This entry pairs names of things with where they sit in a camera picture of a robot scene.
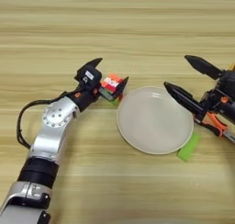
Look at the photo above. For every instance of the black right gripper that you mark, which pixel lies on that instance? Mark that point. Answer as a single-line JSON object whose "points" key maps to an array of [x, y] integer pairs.
{"points": [[225, 106]]}

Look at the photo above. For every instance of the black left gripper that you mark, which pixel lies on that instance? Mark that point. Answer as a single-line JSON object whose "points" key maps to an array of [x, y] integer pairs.
{"points": [[84, 99]]}

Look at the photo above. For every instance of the multicoloured puzzle cube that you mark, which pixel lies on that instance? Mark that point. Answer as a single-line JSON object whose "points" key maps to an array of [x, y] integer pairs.
{"points": [[111, 82]]}

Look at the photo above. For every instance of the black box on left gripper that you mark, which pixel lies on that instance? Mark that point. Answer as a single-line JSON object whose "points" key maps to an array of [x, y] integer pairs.
{"points": [[88, 76]]}

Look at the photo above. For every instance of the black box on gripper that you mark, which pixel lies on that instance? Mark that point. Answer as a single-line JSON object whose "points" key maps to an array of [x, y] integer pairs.
{"points": [[228, 80], [88, 76]]}

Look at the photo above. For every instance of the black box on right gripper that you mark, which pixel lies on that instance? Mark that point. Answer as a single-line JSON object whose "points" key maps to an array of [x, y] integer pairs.
{"points": [[228, 80]]}

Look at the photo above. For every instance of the round white plate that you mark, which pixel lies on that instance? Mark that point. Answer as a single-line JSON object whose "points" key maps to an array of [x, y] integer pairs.
{"points": [[154, 120]]}

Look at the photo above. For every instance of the green rectangular block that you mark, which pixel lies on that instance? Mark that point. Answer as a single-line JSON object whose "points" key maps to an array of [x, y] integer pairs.
{"points": [[188, 148]]}

